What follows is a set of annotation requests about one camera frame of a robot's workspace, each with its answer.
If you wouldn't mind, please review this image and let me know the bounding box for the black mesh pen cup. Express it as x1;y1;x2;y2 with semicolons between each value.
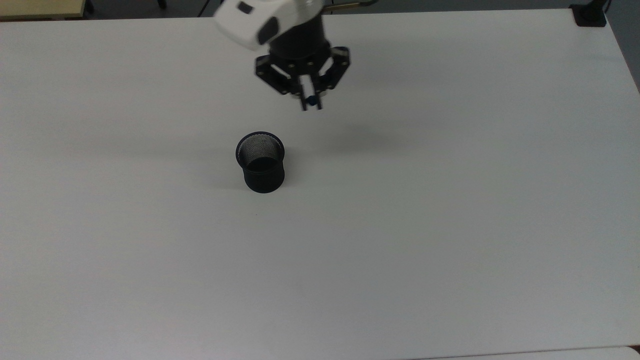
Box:
235;131;287;194

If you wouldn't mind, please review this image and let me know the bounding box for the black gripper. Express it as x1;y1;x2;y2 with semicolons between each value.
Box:
255;15;351;112

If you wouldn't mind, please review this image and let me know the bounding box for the light wooden table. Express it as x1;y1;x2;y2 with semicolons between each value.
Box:
0;0;87;22

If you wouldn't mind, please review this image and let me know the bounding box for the black table clamp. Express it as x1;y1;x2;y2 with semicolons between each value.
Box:
570;0;612;28

